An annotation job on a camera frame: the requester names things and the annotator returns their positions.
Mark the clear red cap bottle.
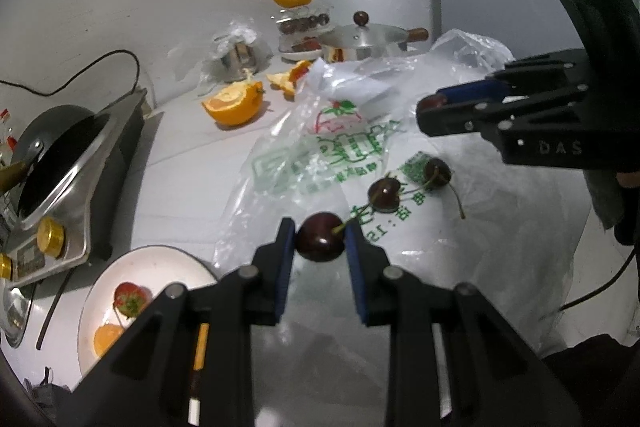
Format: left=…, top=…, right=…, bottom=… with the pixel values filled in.
left=0, top=107, right=15, bottom=160

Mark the small orange peel piece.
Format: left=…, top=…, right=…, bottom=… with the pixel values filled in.
left=266, top=59, right=314, bottom=100

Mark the black rod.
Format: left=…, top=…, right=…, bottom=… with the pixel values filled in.
left=36, top=271, right=77, bottom=351

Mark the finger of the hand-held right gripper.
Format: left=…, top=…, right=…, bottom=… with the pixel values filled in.
left=435, top=49, right=590, bottom=106
left=416, top=84, right=589, bottom=138

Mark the clear printed plastic bag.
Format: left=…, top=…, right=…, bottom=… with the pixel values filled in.
left=215, top=29, right=626, bottom=354

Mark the black wok with wooden handle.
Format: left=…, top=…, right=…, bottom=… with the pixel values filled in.
left=0, top=104, right=112, bottom=219

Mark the orange white stick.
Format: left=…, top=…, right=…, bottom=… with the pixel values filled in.
left=187, top=323, right=210, bottom=426

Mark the peeled tangerine segment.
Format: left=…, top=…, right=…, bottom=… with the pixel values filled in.
left=93, top=324, right=126, bottom=358

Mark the red strawberry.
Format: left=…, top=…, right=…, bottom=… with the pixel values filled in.
left=114, top=282, right=152, bottom=319

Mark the round steel lid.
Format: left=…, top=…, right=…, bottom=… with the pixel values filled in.
left=0, top=282, right=34, bottom=349

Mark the plastic wrapped metal cup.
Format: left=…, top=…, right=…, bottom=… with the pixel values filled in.
left=200, top=21, right=274, bottom=84

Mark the dark cloth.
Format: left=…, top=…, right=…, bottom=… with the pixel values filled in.
left=541, top=332, right=640, bottom=410

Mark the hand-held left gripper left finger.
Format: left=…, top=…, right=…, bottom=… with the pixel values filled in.
left=72, top=217, right=296, bottom=427

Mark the steel gas stove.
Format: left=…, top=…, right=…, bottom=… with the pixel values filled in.
left=0, top=89, right=151, bottom=284

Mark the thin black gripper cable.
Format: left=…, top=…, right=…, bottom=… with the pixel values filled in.
left=539, top=246, right=640, bottom=324

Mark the glass fruit stand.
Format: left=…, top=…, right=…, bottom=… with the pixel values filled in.
left=272, top=4, right=335, bottom=60

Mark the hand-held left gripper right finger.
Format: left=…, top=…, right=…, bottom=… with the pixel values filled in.
left=344, top=222, right=583, bottom=427

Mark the white plate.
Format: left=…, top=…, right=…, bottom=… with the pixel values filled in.
left=77, top=246, right=221, bottom=380

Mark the black power cable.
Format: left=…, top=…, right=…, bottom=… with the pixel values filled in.
left=0, top=49, right=141, bottom=98

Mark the large orange peel piece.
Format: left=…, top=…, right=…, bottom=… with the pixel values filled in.
left=201, top=79, right=265, bottom=128

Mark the steel pot with lid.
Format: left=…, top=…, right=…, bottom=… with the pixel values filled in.
left=317, top=11, right=430, bottom=63

